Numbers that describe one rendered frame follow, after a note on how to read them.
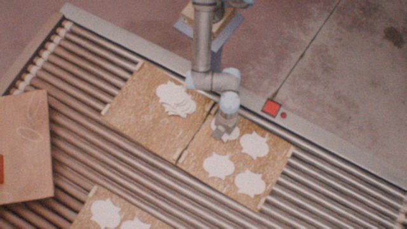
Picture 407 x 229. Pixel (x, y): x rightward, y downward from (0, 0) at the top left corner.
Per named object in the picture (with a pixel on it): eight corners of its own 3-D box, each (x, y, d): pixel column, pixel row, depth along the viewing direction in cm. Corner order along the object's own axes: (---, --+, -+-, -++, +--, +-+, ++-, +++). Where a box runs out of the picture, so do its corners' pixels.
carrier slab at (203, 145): (217, 104, 215) (217, 102, 214) (294, 147, 208) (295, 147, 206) (176, 166, 204) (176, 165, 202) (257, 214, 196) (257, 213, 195)
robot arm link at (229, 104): (241, 90, 181) (240, 110, 178) (238, 101, 191) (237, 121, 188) (220, 88, 181) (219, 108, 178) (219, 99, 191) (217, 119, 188)
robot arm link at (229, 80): (213, 65, 187) (212, 90, 183) (241, 67, 186) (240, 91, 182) (213, 74, 194) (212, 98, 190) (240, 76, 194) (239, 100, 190)
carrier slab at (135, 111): (143, 62, 223) (142, 60, 222) (215, 103, 215) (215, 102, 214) (100, 118, 212) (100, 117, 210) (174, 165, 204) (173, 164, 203)
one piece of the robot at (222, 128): (206, 121, 190) (205, 135, 205) (224, 133, 188) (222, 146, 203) (224, 100, 193) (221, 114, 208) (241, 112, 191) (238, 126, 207)
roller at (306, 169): (56, 36, 233) (54, 32, 229) (406, 217, 201) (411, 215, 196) (51, 44, 232) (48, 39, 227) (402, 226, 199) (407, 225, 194)
